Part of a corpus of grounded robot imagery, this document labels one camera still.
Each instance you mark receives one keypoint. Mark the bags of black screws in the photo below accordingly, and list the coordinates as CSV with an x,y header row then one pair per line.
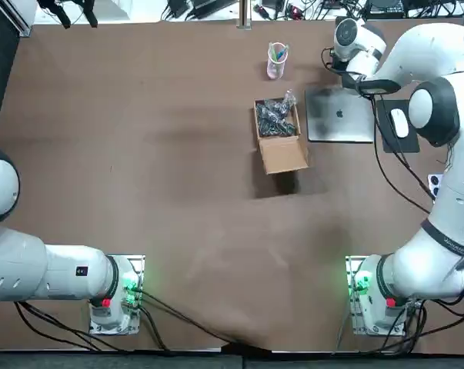
x,y
274,119

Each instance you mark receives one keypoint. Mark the white computer mouse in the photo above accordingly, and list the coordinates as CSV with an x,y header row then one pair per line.
x,y
399,123

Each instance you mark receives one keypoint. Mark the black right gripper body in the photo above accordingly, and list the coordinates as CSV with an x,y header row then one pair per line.
x,y
339,63

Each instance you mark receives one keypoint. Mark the aluminium frame profile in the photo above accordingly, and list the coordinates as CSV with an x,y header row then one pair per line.
x,y
25,17

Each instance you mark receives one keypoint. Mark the open cardboard box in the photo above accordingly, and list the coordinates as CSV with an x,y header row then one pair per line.
x,y
283,157

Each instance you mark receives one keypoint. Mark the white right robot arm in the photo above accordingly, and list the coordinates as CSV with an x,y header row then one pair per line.
x,y
428,50

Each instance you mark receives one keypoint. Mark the grey device with red lights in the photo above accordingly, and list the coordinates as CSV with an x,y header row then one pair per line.
x,y
296,12

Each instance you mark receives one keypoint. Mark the aluminium post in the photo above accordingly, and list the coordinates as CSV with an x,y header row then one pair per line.
x,y
244,13

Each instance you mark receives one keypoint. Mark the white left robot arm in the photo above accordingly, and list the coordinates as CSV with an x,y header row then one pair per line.
x,y
24,265

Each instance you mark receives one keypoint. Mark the blue pen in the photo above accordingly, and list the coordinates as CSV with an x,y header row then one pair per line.
x,y
281,54

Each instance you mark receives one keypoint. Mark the pink plastic cup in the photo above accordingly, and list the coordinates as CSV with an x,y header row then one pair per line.
x,y
276,71

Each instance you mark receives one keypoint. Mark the black labelled power adapter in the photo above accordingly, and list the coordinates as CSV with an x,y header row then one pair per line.
x,y
385,4

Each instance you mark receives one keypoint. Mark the green pen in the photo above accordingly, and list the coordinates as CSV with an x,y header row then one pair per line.
x,y
273,50

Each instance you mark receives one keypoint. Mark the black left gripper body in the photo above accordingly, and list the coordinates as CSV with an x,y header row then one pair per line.
x,y
77,2

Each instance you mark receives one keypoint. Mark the black mouse pad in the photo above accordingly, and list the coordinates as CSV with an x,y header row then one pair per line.
x,y
385,142

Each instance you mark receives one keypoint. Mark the silver laptop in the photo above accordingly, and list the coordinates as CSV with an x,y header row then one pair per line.
x,y
339,119

